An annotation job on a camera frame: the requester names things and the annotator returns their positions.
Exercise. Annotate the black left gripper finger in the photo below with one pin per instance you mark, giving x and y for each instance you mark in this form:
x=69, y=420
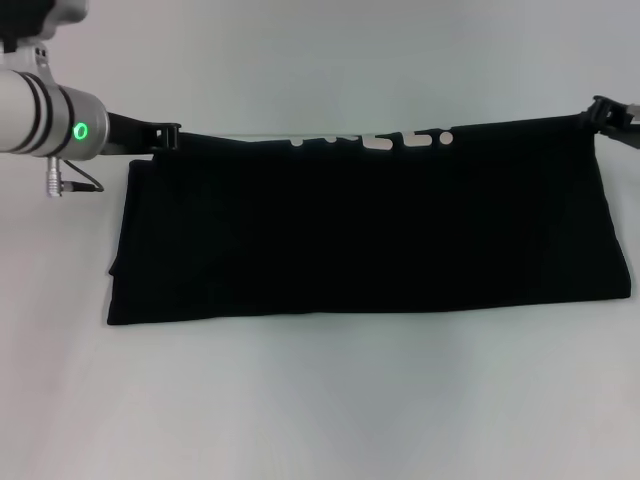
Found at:
x=164, y=136

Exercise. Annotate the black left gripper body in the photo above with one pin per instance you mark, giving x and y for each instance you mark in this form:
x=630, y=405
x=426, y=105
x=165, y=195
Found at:
x=127, y=134

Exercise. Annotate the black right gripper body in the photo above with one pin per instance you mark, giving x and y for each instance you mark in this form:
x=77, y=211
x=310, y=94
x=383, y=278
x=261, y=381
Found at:
x=622, y=127

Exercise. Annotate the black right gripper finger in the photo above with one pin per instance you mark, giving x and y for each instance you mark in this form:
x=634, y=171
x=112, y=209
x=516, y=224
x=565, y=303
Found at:
x=596, y=114

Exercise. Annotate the black shirt with white print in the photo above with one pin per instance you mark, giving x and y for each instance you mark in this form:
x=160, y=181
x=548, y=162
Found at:
x=360, y=235

